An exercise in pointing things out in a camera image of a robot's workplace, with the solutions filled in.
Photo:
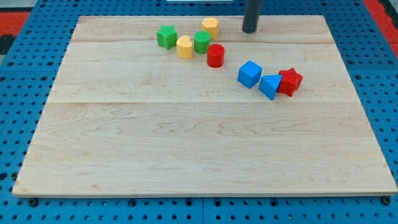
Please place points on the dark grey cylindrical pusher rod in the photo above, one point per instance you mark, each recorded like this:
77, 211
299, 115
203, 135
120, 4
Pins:
251, 16

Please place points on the yellow crescent block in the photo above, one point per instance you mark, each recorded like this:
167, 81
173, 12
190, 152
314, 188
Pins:
185, 47

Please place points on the blue triangle block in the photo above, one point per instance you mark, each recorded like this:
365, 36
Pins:
269, 85

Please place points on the red star block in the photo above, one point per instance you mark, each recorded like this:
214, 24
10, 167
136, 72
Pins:
289, 82

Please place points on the blue cube block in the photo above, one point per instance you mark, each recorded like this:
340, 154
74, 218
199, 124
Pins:
249, 74

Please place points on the light wooden board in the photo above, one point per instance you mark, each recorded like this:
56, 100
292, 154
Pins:
126, 118

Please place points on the red cylinder block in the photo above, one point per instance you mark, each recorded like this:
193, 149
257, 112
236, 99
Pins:
215, 55

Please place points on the green star block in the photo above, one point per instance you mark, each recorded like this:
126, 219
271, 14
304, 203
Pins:
167, 37

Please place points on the green cylinder block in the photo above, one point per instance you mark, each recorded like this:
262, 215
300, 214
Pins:
202, 40

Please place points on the yellow hexagon block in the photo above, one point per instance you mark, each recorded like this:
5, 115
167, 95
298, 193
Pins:
211, 25

